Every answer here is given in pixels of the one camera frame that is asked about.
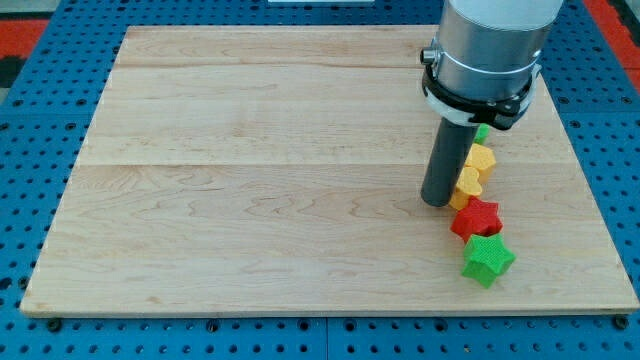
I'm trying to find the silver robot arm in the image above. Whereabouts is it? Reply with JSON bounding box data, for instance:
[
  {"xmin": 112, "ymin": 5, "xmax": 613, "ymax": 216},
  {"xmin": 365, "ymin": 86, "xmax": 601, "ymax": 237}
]
[{"xmin": 421, "ymin": 0, "xmax": 563, "ymax": 101}]

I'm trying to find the wooden board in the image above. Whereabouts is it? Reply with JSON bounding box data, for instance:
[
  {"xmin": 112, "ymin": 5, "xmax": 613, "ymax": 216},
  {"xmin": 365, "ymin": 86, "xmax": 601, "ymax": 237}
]
[{"xmin": 20, "ymin": 26, "xmax": 639, "ymax": 318}]

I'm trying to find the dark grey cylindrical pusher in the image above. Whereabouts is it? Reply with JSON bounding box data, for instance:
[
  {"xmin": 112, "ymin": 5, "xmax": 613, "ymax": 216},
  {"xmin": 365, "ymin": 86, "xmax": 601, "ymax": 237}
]
[{"xmin": 420, "ymin": 118, "xmax": 478, "ymax": 207}]

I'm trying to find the yellow heart block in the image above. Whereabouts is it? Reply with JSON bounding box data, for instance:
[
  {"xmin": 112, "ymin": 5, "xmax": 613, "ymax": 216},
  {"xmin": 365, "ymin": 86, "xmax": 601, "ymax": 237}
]
[{"xmin": 449, "ymin": 167, "xmax": 483, "ymax": 210}]

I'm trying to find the red star block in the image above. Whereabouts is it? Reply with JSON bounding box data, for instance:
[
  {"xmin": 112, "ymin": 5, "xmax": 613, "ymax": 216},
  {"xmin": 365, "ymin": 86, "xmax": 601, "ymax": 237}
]
[{"xmin": 450, "ymin": 197, "xmax": 503, "ymax": 243}]

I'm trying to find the yellow hexagon block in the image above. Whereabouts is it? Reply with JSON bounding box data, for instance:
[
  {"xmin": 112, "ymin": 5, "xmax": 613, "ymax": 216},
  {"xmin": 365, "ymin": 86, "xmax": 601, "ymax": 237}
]
[{"xmin": 464, "ymin": 143, "xmax": 497, "ymax": 184}]

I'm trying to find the small green block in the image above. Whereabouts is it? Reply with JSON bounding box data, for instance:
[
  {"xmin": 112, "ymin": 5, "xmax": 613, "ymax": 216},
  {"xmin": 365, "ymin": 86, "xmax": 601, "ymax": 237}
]
[{"xmin": 474, "ymin": 124, "xmax": 491, "ymax": 145}]

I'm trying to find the green star block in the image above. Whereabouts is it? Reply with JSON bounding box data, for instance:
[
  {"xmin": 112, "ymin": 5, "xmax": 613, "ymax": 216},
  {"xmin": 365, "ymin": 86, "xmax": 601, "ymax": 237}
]
[{"xmin": 461, "ymin": 233, "xmax": 516, "ymax": 288}]

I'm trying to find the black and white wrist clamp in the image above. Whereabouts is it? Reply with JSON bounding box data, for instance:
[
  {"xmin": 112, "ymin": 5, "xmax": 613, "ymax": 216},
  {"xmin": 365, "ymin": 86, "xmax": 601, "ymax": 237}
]
[{"xmin": 420, "ymin": 48, "xmax": 541, "ymax": 131}]

